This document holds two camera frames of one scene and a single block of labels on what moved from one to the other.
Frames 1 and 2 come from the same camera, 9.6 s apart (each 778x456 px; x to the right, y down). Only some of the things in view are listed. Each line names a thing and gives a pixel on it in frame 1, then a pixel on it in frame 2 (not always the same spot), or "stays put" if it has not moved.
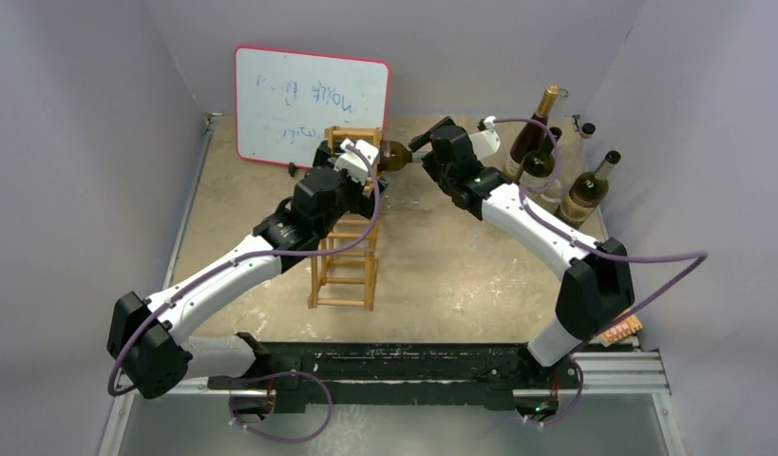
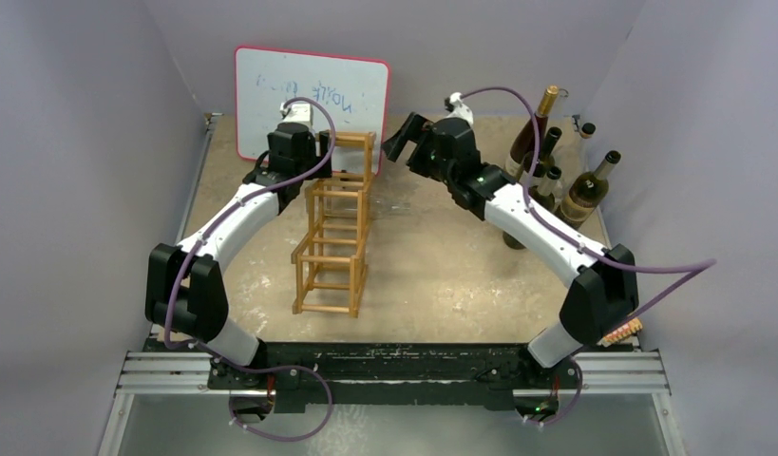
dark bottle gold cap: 586,192 stays put
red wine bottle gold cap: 528,134 stays put
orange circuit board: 622,331 stays put
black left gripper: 357,186 → 312,150
